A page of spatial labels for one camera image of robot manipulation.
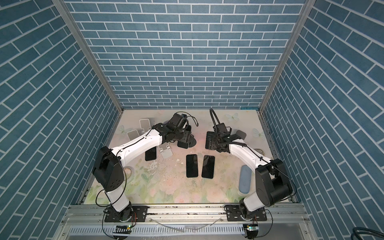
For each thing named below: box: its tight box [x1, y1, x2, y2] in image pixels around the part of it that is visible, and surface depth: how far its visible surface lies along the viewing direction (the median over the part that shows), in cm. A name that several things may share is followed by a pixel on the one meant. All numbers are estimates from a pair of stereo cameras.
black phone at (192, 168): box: [186, 154, 199, 178], surface depth 91 cm
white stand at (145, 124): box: [139, 118, 151, 133], surface depth 102 cm
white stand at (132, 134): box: [126, 129, 140, 141], surface depth 95 cm
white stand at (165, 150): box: [158, 142, 173, 159], surface depth 96 cm
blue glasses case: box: [239, 164, 252, 194], surface depth 85 cm
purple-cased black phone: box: [205, 131, 217, 151], surface depth 100 cm
